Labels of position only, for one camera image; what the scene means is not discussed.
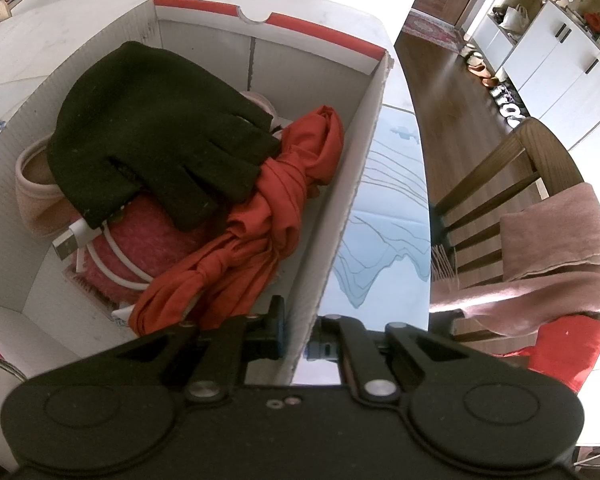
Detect red orange cloth scarf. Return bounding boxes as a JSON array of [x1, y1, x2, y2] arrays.
[[129, 106, 343, 336]]

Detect white cabinet unit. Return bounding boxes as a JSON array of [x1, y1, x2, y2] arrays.
[[472, 2, 600, 156]]

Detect red patterned rug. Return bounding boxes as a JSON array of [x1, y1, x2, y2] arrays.
[[402, 9, 464, 53]]

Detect pink fuzzy strawberry plush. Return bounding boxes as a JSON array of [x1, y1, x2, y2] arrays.
[[74, 197, 223, 304]]

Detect red cushion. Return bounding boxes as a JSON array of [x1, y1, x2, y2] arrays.
[[498, 313, 600, 393]]

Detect dark wooden chair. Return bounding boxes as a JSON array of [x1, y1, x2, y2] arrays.
[[429, 117, 586, 356]]

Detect pink headband with doll face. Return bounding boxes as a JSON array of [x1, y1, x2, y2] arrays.
[[15, 92, 279, 242]]

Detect white tote bag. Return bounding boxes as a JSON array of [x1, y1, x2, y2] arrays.
[[500, 4, 529, 35]]

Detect black white shoes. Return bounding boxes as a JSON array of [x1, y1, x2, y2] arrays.
[[490, 84, 529, 129]]

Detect white red cardboard box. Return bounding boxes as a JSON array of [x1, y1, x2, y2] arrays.
[[0, 0, 390, 396]]

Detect blue white placemat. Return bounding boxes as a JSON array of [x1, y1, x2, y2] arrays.
[[318, 106, 431, 330]]

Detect pink blanket on chair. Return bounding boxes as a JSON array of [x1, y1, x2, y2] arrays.
[[429, 183, 600, 337]]

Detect white USB cable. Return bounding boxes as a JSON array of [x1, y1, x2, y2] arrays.
[[51, 216, 154, 292]]

